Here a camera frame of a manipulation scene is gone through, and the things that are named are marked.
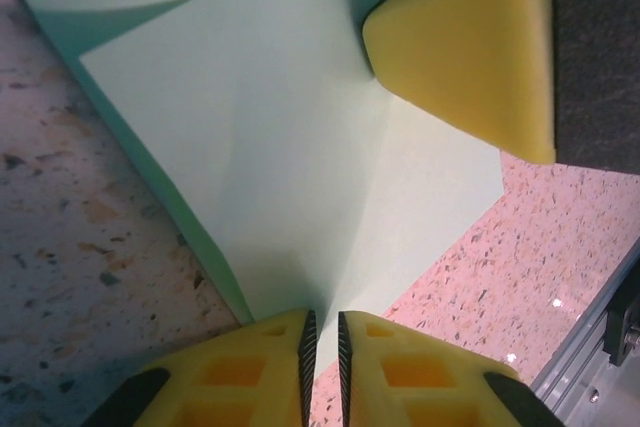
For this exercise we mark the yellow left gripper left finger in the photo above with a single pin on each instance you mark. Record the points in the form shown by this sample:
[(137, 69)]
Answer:
[(225, 382)]

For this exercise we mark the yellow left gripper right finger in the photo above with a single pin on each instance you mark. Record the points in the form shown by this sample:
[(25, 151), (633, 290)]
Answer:
[(425, 382)]

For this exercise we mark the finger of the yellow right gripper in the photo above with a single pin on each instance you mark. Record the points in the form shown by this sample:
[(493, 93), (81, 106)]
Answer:
[(475, 47)]

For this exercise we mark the light green paper sheet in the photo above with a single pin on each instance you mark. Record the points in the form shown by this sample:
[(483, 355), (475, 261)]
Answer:
[(280, 147)]

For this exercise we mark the aluminium mounting rail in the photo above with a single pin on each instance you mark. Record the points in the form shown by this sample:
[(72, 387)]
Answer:
[(575, 387)]

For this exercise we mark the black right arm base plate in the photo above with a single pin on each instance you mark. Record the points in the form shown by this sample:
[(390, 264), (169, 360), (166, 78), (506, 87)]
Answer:
[(620, 337)]

